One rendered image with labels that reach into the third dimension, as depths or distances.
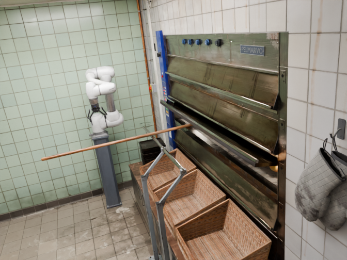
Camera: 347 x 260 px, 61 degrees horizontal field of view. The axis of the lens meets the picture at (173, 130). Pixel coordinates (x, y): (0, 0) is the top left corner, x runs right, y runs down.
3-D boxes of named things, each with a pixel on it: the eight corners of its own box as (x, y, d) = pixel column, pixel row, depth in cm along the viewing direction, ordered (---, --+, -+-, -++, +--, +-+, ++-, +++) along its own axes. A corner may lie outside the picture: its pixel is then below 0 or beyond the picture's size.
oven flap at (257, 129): (171, 97, 328) (175, 79, 324) (275, 154, 167) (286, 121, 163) (168, 96, 327) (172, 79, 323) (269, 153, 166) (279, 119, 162)
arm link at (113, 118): (106, 125, 379) (123, 122, 384) (107, 130, 365) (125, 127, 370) (94, 65, 343) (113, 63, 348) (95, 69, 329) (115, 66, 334)
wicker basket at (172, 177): (179, 168, 353) (177, 147, 343) (199, 190, 302) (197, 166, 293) (140, 179, 339) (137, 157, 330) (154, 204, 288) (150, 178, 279)
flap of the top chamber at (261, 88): (168, 73, 319) (172, 54, 315) (276, 110, 158) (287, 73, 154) (164, 72, 318) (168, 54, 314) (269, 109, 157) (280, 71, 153)
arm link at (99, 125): (92, 129, 376) (89, 113, 368) (107, 127, 379) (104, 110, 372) (92, 133, 361) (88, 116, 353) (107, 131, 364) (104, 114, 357)
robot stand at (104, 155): (106, 200, 412) (91, 133, 379) (120, 197, 417) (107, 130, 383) (107, 209, 393) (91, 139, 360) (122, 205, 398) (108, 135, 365)
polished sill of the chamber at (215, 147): (179, 122, 341) (179, 118, 339) (285, 197, 179) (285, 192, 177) (174, 123, 339) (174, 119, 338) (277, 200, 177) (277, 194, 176)
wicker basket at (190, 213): (200, 192, 299) (198, 167, 290) (229, 223, 249) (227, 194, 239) (154, 206, 285) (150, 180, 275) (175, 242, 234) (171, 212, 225)
